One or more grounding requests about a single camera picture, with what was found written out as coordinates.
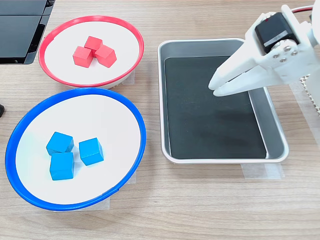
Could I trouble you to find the pale perforated plate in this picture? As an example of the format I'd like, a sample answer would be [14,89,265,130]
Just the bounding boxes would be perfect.
[298,74,320,118]

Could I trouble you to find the blue cube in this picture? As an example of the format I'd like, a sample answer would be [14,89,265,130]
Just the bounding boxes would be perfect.
[49,152,75,181]
[45,131,75,156]
[78,137,105,166]

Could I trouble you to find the red and black cable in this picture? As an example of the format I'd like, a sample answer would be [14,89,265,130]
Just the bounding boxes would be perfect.
[290,6,315,14]

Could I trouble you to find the blue-rimmed white plate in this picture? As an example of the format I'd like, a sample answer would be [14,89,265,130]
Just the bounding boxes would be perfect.
[4,87,147,212]

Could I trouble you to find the steel tray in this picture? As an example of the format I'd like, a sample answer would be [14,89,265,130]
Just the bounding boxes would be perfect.
[157,38,290,165]

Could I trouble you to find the black mat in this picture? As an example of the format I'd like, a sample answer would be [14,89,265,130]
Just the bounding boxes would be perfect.
[164,55,268,160]

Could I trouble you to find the clear tape strip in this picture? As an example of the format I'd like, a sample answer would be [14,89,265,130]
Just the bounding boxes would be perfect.
[117,67,136,87]
[289,81,320,148]
[241,163,286,180]
[53,194,111,212]

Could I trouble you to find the red-rimmed white plate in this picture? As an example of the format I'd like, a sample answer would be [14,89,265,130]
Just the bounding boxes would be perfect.
[38,15,145,90]

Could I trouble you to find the black flat device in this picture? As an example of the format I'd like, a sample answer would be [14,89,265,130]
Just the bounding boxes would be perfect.
[0,0,56,65]

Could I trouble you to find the red cube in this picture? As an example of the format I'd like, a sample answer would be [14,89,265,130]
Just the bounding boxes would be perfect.
[84,35,104,51]
[72,46,94,68]
[94,44,118,69]

